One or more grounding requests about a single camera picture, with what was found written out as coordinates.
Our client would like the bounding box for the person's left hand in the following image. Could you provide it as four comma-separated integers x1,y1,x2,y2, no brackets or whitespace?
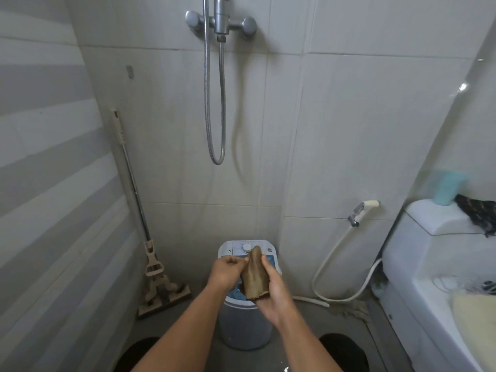
206,255,249,295

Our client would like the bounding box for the person's right hand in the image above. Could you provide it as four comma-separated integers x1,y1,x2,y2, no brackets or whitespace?
254,255,297,328

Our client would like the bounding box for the brown cloth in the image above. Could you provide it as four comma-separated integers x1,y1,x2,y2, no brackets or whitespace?
239,246,271,302

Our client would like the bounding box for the person's right forearm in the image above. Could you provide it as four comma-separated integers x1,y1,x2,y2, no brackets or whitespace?
274,306,344,372

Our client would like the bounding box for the person's left forearm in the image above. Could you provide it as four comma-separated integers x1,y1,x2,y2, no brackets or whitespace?
131,282,233,372

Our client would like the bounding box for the white mini washing machine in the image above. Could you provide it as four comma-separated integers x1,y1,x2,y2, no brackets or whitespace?
217,240,283,350

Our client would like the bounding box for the chrome bidet sprayer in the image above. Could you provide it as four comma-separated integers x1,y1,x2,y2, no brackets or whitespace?
347,200,380,228

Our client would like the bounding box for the person's right leg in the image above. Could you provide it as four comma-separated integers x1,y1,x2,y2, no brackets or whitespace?
318,332,370,372

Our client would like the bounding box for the person's leg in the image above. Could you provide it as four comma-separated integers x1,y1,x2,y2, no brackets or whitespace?
318,332,370,372
113,336,162,372

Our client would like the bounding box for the beige squeeze mop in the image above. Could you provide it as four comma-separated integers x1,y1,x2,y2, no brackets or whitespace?
110,108,193,320

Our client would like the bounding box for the person's left leg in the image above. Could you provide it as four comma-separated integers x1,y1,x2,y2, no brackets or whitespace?
113,336,162,372

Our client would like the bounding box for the white toilet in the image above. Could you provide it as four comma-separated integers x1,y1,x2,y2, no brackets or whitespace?
381,198,496,372

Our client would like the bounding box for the teal plastic cup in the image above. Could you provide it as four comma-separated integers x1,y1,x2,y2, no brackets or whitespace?
431,170,468,206

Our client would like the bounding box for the pale yellow cloth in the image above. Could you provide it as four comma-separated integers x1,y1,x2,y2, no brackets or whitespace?
451,290,496,372

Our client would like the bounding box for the dark patterned cloth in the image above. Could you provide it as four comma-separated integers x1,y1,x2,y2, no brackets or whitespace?
454,194,496,238

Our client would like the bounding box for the chrome shower mixer valve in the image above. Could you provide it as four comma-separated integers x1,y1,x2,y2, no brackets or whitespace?
185,0,257,37

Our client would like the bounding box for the white bidet hose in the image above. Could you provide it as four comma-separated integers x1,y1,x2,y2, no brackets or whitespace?
292,224,385,307

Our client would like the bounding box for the chrome shower hose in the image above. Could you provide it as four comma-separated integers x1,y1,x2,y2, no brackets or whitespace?
203,0,228,166

